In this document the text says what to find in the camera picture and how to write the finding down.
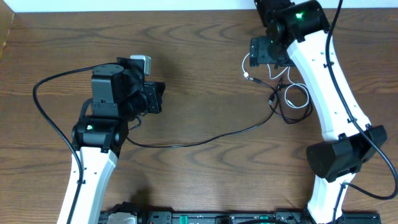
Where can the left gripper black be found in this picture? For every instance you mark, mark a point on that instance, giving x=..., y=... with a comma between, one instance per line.
x=156, y=93

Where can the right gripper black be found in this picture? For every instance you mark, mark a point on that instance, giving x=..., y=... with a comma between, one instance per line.
x=259, y=53

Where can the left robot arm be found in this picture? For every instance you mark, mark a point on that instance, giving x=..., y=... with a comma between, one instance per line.
x=120, y=95

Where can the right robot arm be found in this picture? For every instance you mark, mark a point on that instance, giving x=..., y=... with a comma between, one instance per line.
x=300, y=36

